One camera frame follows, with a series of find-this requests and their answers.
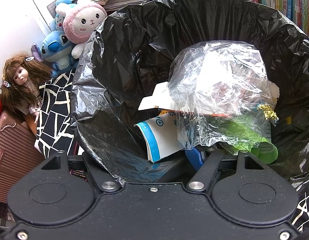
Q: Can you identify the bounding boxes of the clear plastic bag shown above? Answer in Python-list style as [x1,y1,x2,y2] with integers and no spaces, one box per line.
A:
[167,41,276,148]

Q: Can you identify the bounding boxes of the pink suitcase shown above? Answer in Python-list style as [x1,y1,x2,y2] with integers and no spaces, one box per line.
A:
[0,111,46,203]

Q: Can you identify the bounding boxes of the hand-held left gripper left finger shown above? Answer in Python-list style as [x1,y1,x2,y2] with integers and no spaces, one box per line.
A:
[41,150,121,193]

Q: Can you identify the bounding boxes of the black beige patterned blanket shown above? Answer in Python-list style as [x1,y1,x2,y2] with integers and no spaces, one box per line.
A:
[35,69,309,233]

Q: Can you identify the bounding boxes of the white wheat-print paper bag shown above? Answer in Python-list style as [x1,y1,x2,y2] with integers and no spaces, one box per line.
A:
[134,112,187,163]

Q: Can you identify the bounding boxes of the blue alien plush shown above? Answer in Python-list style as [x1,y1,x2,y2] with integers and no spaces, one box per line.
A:
[32,30,79,72]

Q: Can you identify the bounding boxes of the black trash bag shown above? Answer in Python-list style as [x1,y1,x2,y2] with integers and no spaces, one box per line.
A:
[70,0,309,198]

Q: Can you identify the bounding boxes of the brown-haired doll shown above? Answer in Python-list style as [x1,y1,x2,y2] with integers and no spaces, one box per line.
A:
[0,55,53,125]

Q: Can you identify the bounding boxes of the green courier bag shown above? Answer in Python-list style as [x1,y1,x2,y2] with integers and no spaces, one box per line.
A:
[207,117,278,164]

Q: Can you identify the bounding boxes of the gold blue foil wrapper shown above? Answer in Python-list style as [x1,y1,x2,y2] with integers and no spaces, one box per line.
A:
[254,104,280,125]

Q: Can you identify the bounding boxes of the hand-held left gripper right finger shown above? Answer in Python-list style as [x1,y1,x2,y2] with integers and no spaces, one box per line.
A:
[185,147,270,193]

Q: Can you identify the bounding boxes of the blue white cat plush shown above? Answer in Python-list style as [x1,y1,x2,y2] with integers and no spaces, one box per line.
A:
[48,0,75,32]

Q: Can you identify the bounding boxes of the pink bunny plush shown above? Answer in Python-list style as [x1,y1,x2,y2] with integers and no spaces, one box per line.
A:
[55,0,107,59]

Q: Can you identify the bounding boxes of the white paper envelope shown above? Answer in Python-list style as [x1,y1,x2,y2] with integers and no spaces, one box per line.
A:
[138,82,175,111]

